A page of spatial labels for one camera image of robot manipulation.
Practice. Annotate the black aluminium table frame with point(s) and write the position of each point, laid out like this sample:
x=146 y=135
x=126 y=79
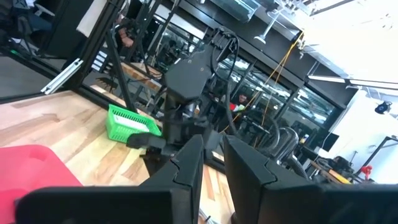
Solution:
x=90 y=43

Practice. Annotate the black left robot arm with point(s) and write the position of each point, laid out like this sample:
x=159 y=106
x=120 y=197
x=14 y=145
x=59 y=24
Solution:
x=186 y=74

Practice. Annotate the pink translucent plastic bin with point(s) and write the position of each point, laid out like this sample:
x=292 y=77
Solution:
x=31 y=174

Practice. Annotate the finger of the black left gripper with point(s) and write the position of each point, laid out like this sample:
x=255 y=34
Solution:
x=146 y=140

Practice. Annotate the green mesh plastic basket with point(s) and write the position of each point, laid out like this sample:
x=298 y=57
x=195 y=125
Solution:
x=119 y=132

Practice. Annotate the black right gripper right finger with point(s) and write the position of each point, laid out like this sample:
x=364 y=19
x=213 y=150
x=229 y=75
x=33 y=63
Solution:
x=248 y=186

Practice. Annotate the white card reader product box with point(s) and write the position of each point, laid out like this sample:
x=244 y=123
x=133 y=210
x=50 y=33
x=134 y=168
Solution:
x=130 y=123

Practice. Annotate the black ceiling camera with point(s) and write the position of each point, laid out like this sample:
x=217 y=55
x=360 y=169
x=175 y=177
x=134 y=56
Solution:
x=383 y=107

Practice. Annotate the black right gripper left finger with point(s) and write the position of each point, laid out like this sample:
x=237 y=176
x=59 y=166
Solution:
x=183 y=177

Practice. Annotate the person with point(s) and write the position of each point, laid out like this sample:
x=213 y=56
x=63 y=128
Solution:
x=242 y=100

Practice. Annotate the silver aluminium profile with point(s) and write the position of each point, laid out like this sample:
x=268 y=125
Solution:
x=62 y=77

